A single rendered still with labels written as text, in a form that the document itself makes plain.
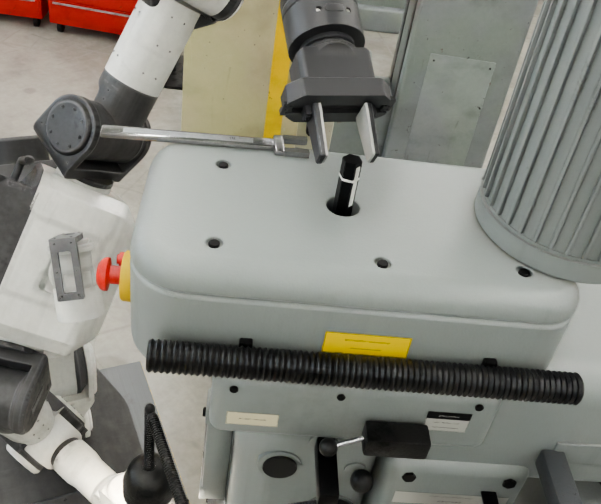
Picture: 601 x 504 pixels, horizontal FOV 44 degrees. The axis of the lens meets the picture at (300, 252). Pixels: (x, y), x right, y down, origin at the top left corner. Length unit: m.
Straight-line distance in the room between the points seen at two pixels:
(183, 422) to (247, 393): 2.14
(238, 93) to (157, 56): 1.54
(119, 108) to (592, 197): 0.70
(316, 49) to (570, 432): 0.54
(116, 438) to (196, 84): 1.22
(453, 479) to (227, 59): 1.90
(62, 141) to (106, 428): 1.25
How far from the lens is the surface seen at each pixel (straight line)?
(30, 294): 1.18
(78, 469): 1.45
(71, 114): 1.15
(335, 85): 0.81
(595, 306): 1.02
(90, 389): 1.82
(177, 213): 0.78
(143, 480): 1.08
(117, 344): 3.26
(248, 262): 0.72
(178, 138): 0.89
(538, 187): 0.77
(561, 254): 0.79
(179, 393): 3.07
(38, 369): 1.21
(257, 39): 2.59
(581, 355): 0.94
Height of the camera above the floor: 2.35
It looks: 38 degrees down
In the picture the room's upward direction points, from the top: 10 degrees clockwise
